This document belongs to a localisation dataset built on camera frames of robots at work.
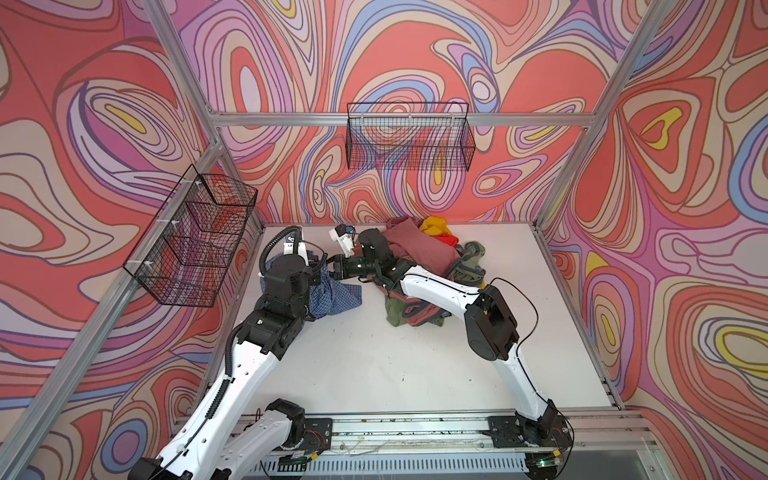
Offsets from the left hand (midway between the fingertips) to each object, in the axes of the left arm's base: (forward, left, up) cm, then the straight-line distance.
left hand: (303, 246), depth 70 cm
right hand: (+1, -1, -14) cm, 14 cm away
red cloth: (+21, -41, -21) cm, 50 cm away
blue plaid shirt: (-8, -4, -11) cm, 14 cm away
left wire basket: (+5, +35, -9) cm, 37 cm away
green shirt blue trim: (+12, -48, -26) cm, 56 cm away
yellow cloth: (+34, -38, -27) cm, 58 cm away
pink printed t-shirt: (+21, -28, -23) cm, 42 cm away
